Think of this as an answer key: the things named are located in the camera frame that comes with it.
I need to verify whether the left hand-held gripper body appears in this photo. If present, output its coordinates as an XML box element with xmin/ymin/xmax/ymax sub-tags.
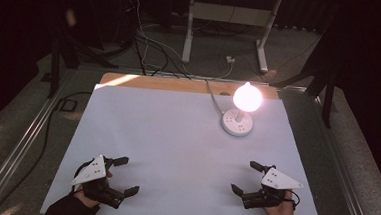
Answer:
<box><xmin>69</xmin><ymin>152</ymin><xmax>128</xmax><ymax>211</ymax></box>

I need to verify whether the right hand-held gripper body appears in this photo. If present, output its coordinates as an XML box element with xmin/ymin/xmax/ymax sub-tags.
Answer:
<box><xmin>239</xmin><ymin>164</ymin><xmax>306</xmax><ymax>215</ymax></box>

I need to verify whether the person's left hand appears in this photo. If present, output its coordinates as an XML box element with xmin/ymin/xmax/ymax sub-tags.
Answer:
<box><xmin>71</xmin><ymin>168</ymin><xmax>115</xmax><ymax>211</ymax></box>

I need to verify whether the white round lamp base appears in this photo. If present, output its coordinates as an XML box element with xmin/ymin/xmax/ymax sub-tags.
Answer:
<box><xmin>220</xmin><ymin>107</ymin><xmax>255</xmax><ymax>138</ymax></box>

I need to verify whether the white sheet table cover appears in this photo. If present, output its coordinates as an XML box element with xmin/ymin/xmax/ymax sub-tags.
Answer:
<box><xmin>39</xmin><ymin>80</ymin><xmax>330</xmax><ymax>215</ymax></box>

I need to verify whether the glowing round globe lamp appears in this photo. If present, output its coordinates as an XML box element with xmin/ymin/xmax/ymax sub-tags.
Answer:
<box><xmin>231</xmin><ymin>80</ymin><xmax>265</xmax><ymax>125</ymax></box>

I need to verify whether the wooden table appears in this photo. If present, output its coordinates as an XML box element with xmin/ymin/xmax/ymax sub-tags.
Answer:
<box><xmin>98</xmin><ymin>71</ymin><xmax>281</xmax><ymax>101</ymax></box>

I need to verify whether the black metal stand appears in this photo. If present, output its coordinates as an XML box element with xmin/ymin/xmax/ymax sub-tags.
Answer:
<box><xmin>46</xmin><ymin>0</ymin><xmax>125</xmax><ymax>104</ymax></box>
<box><xmin>267</xmin><ymin>0</ymin><xmax>343</xmax><ymax>129</ymax></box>

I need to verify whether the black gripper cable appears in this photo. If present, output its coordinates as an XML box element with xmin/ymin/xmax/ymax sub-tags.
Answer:
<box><xmin>285</xmin><ymin>190</ymin><xmax>303</xmax><ymax>212</ymax></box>

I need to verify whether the long black floor cable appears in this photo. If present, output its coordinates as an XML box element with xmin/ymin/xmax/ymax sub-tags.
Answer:
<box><xmin>0</xmin><ymin>86</ymin><xmax>94</xmax><ymax>215</ymax></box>

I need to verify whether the metal floor rail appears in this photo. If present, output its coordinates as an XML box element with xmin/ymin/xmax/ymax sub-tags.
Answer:
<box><xmin>305</xmin><ymin>94</ymin><xmax>381</xmax><ymax>215</ymax></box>
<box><xmin>0</xmin><ymin>63</ymin><xmax>79</xmax><ymax>215</ymax></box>

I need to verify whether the black rectangular floor frame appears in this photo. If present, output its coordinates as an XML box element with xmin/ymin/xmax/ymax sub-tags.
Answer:
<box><xmin>54</xmin><ymin>97</ymin><xmax>79</xmax><ymax>114</ymax></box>

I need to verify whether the white socket power cable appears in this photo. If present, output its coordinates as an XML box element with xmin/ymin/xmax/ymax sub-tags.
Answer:
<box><xmin>203</xmin><ymin>79</ymin><xmax>228</xmax><ymax>117</ymax></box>

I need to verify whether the black floor cable bundle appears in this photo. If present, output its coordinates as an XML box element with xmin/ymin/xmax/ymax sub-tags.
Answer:
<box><xmin>130</xmin><ymin>30</ymin><xmax>195</xmax><ymax>81</ymax></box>

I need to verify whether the white floor cable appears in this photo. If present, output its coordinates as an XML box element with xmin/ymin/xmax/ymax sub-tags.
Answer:
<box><xmin>125</xmin><ymin>0</ymin><xmax>238</xmax><ymax>82</ymax></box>

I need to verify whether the white metal desk frame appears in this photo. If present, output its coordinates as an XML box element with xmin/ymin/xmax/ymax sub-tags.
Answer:
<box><xmin>180</xmin><ymin>0</ymin><xmax>284</xmax><ymax>76</ymax></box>

